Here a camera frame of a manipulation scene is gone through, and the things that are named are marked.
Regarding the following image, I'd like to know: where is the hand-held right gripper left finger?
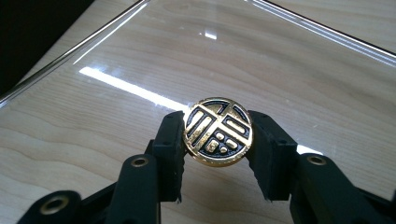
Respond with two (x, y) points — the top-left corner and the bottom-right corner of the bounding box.
(106, 110), (187, 224)

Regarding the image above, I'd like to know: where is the clear plastic cup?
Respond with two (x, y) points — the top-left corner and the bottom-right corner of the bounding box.
(0, 0), (396, 224)

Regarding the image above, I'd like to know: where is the gold coin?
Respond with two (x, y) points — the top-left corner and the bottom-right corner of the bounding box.
(182, 96), (254, 168)

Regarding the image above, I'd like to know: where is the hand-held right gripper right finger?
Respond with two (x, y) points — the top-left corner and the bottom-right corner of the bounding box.
(246, 110), (388, 224)

